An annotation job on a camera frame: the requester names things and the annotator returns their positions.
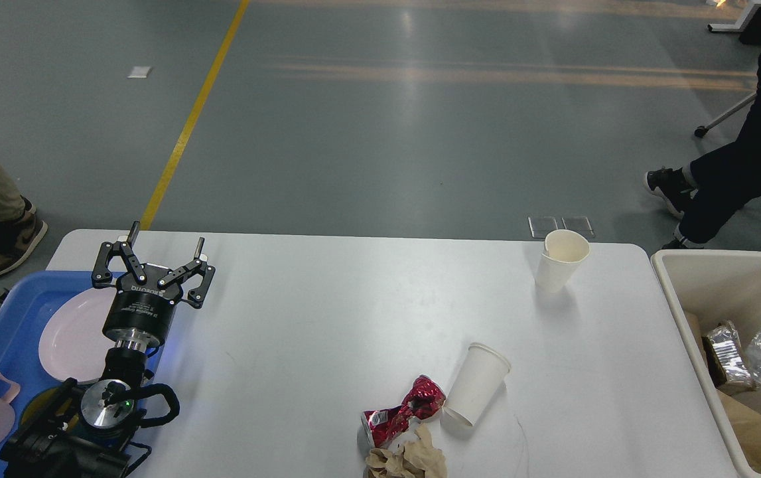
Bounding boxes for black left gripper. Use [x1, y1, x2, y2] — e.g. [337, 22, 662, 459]
[92, 221, 217, 349]

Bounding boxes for pink plate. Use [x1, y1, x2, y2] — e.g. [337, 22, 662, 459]
[38, 288, 119, 384]

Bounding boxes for dark teal mug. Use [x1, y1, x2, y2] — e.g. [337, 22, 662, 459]
[18, 383, 82, 436]

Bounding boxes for white paper cup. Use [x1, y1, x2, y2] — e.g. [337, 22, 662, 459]
[535, 229, 590, 293]
[443, 342, 512, 428]

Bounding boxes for aluminium foil tray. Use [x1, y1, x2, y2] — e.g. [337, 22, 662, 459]
[701, 321, 757, 396]

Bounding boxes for brown paper bag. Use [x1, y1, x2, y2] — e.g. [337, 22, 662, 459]
[685, 311, 761, 472]

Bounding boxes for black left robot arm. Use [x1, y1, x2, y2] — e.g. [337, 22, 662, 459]
[0, 222, 216, 477]

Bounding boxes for blue plastic tray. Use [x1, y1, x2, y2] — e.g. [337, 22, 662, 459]
[0, 272, 158, 477]

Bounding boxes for crushed red can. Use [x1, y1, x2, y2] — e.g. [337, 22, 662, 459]
[361, 374, 447, 447]

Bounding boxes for crumpled brown paper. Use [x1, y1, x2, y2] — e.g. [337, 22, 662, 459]
[363, 424, 448, 477]

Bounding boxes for floor outlet plates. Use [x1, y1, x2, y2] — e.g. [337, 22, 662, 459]
[527, 216, 596, 240]

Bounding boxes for person in black clothes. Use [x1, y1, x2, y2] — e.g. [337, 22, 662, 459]
[643, 0, 761, 260]

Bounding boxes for white office chair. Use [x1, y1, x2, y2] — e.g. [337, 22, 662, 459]
[693, 91, 757, 138]

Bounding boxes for beige plastic bin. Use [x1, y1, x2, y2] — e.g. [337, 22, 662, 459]
[652, 249, 761, 477]

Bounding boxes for white desk leg far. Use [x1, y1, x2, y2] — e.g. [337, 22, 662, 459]
[705, 1, 761, 34]

